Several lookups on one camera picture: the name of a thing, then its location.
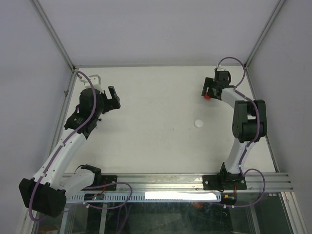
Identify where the orange charging case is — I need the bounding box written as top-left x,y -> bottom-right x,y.
204,92 -> 211,100

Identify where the white charging case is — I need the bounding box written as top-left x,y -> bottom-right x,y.
194,119 -> 203,128

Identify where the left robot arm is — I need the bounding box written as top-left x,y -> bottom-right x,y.
19,86 -> 121,217

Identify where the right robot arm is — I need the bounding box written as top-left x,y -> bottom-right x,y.
201,69 -> 267,189

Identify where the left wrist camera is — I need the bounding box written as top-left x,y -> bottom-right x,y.
80,75 -> 102,91

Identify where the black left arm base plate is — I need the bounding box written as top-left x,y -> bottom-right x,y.
82,174 -> 118,191

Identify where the grey slotted cable duct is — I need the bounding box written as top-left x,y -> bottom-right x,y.
67,192 -> 221,203

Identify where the aluminium frame post right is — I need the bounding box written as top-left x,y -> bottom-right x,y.
244,0 -> 287,69

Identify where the aluminium frame post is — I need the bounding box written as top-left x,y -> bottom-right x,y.
244,0 -> 287,69
30,0 -> 75,71

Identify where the aluminium frame post left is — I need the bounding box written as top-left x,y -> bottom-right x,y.
30,0 -> 75,71

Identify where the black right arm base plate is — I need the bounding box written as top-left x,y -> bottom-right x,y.
202,174 -> 247,192

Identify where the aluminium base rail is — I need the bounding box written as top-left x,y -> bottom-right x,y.
102,171 -> 294,193

